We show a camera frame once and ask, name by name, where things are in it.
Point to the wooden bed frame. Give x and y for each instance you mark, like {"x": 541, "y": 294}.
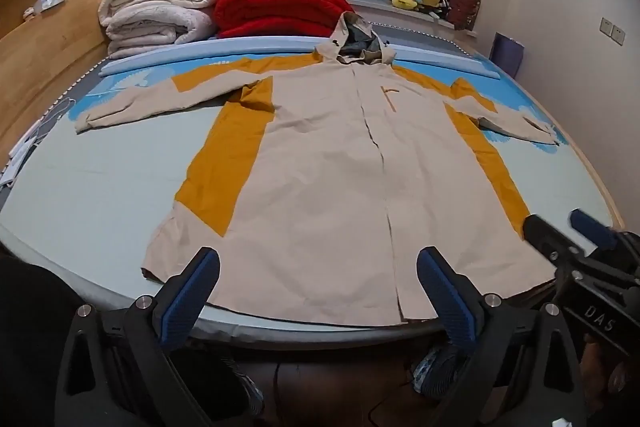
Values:
{"x": 50, "y": 42}

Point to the purple box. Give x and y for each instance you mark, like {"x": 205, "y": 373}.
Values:
{"x": 507, "y": 54}

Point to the blue shoe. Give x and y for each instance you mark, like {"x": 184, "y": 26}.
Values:
{"x": 247, "y": 389}
{"x": 432, "y": 372}

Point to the white papers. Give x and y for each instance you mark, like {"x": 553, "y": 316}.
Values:
{"x": 17, "y": 157}

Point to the beige and mustard hooded jacket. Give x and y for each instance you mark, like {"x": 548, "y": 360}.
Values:
{"x": 325, "y": 207}

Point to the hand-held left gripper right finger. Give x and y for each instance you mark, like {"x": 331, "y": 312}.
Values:
{"x": 450, "y": 297}

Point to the white window sill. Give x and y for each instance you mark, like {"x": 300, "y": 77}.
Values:
{"x": 400, "y": 16}

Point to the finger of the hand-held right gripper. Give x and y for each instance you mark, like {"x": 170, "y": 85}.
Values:
{"x": 592, "y": 227}
{"x": 547, "y": 237}

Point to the person's black garment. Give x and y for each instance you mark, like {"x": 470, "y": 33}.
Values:
{"x": 30, "y": 332}

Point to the person's right hand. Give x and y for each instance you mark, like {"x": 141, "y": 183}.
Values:
{"x": 602, "y": 374}

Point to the white fleece folded blanket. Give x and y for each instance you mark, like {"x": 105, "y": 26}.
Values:
{"x": 150, "y": 32}

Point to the white wall switch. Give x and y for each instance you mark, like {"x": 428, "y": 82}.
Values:
{"x": 612, "y": 30}

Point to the light blue padded strip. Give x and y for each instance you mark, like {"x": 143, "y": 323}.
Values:
{"x": 225, "y": 49}

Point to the dark red bag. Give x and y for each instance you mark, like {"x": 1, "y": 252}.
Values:
{"x": 465, "y": 4}

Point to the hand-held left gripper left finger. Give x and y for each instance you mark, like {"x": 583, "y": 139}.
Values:
{"x": 187, "y": 302}

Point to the red folded blanket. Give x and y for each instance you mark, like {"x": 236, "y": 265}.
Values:
{"x": 280, "y": 7}

